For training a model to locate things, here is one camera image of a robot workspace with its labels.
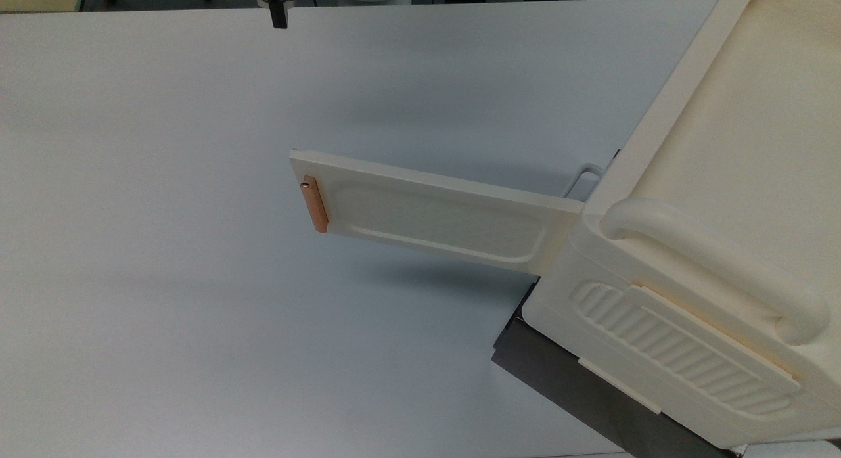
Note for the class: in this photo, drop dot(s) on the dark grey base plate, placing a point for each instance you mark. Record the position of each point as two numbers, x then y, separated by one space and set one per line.
565 372

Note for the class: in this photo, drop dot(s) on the cream cabinet door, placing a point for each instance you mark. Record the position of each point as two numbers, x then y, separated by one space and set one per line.
433 215

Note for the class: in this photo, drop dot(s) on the cream plastic cabinet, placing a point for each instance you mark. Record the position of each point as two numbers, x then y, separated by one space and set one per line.
723 182

